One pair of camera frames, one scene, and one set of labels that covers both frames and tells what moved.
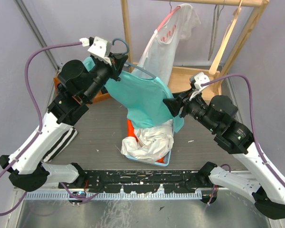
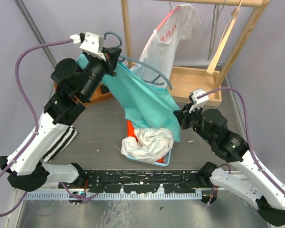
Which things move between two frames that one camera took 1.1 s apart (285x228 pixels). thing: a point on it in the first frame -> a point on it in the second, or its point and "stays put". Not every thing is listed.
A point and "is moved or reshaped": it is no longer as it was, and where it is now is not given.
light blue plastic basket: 167,161 stays put
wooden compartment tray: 99,95 stays put
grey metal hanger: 217,14 stays put
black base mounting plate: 137,181 stays put
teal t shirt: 143,99 is moved or reshaped
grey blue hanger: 131,64 -> 121,57
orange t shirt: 131,132 stays put
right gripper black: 174,104 -> 183,116
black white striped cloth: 69,136 stays put
